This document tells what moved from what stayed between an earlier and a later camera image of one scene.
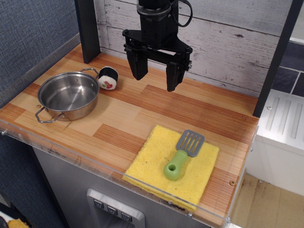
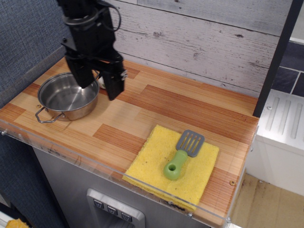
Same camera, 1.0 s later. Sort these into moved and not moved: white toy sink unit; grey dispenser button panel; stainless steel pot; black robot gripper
Moved: black robot gripper
Not moved: grey dispenser button panel; white toy sink unit; stainless steel pot
